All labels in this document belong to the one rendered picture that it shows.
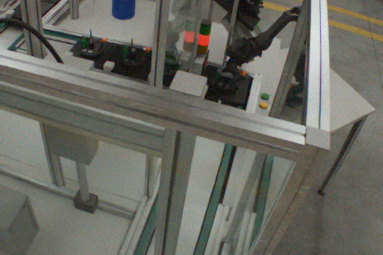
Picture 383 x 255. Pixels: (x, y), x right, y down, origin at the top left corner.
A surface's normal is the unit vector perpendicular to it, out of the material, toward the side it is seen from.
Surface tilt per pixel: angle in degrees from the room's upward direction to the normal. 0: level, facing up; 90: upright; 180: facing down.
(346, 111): 0
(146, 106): 90
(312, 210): 0
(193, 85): 0
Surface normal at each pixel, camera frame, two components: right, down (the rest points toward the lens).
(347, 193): 0.11, -0.72
